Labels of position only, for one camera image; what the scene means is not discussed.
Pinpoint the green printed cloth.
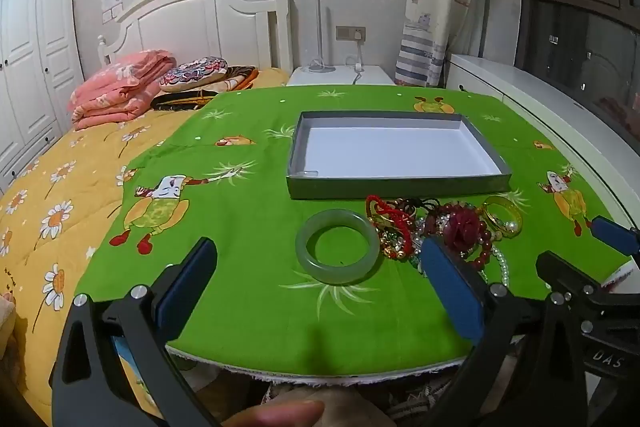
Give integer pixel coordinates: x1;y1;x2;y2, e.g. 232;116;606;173
75;84;636;378

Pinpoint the white nightstand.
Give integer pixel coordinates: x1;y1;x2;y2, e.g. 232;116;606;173
286;65;396;88

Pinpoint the red bead bracelet carved flower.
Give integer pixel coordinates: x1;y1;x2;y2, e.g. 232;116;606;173
439;202;497;270

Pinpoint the pink folded quilt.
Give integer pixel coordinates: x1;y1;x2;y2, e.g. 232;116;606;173
68;49;177;131

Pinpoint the yellow floral bed quilt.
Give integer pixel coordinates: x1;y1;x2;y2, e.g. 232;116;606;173
0;67;291;427

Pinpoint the white paper wall note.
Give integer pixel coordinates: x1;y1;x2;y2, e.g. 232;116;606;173
100;0;124;25

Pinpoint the dark striped blanket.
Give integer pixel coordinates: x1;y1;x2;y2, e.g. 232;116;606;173
150;65;261;112

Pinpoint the white charger cable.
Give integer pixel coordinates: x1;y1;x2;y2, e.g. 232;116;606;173
346;32;367;86

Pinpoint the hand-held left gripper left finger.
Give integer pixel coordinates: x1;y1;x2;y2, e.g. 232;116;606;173
49;237;221;427

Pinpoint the white wardrobe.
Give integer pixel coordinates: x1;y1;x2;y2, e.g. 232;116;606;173
0;0;86;195

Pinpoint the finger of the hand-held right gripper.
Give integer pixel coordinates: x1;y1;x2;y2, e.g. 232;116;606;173
591;215;640;260
535;250;608;304

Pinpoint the colourful small bead bracelet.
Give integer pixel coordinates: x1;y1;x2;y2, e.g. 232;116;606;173
379;227;416;262

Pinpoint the red cord bracelet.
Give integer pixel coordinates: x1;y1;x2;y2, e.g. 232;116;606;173
365;194;417;258

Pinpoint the white pearl necklace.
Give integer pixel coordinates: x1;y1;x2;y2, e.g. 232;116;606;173
489;217;512;285

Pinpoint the yellow amber bangle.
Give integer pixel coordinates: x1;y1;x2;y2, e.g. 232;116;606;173
481;195;524;239

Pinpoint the green jade bangle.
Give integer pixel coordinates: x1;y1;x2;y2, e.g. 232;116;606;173
295;209;382;284

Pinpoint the person's left hand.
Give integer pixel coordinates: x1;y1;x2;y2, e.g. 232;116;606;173
235;399;326;427

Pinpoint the white low cabinet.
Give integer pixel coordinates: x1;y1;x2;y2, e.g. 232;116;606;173
445;53;640;228

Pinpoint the round patterned pillow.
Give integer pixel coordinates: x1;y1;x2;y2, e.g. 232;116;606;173
159;55;229;92

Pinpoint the white pole lamp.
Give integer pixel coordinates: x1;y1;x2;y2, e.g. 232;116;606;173
306;0;337;74

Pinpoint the white bed headboard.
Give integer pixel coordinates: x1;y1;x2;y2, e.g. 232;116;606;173
96;0;294;80

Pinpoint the dark framed window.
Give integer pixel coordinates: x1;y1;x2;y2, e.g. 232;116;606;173
515;0;640;142

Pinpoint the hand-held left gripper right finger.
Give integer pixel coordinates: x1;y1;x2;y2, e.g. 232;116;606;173
419;236;591;427

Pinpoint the grey shallow cardboard box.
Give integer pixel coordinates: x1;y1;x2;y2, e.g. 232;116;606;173
286;109;513;201

